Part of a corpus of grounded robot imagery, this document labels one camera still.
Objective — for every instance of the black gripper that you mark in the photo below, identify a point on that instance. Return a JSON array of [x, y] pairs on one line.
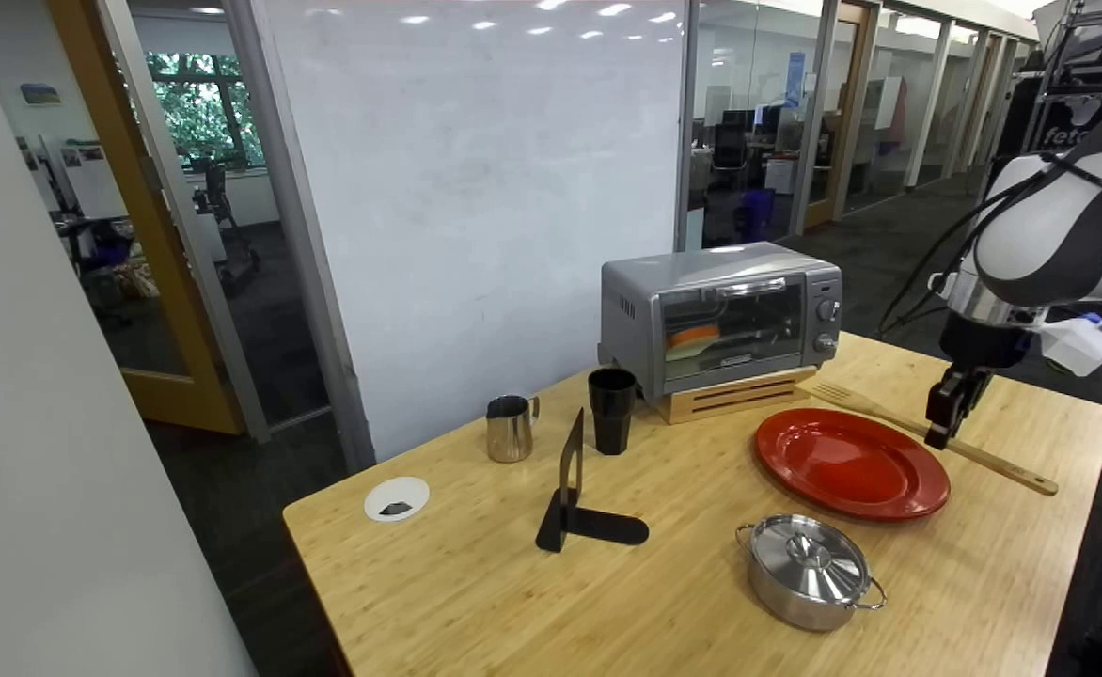
[[986, 346]]

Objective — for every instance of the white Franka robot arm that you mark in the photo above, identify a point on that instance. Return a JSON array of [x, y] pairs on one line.
[[1063, 237]]

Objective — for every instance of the red round plate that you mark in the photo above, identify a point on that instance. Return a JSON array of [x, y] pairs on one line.
[[851, 464]]

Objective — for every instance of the small steel pot with lid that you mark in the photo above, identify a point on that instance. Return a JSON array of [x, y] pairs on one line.
[[811, 568]]

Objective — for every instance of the wooden toaster stand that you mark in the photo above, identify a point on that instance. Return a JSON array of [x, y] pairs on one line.
[[732, 398]]

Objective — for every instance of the silver toaster oven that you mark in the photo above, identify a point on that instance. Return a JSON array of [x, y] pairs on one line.
[[711, 315]]

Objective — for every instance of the black cup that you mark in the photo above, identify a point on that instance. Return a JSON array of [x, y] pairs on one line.
[[612, 409]]

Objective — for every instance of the steel milk jug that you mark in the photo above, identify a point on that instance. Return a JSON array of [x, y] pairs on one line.
[[507, 429]]

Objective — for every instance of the large white whiteboard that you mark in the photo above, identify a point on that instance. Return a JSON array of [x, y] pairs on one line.
[[476, 201]]

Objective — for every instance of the wooden door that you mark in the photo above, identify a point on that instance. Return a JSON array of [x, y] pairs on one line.
[[154, 315]]

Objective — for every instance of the white wrist camera blue tape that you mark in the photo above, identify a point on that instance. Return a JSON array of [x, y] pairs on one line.
[[1079, 341]]

